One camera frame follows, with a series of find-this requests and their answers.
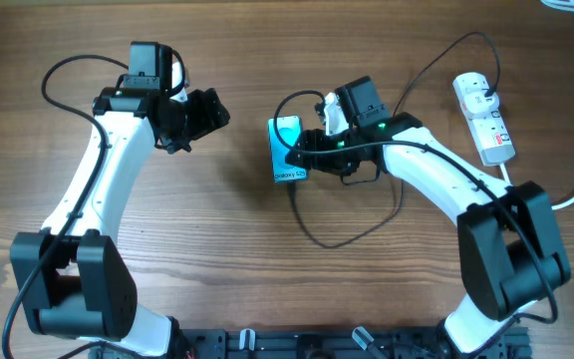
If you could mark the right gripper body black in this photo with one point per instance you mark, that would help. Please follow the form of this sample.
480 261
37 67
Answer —
338 162

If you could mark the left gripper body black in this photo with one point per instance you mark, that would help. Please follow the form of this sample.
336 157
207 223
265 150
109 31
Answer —
192 119

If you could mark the blue screen smartphone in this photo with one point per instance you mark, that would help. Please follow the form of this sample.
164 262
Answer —
289 129

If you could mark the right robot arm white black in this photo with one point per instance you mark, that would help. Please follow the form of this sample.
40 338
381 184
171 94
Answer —
511 254

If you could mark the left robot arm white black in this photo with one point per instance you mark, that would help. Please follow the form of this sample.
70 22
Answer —
72 281

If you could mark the white charger plug adapter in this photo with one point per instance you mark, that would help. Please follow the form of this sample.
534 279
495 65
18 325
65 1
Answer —
478 105

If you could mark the white power strip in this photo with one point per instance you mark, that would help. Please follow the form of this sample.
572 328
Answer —
490 133

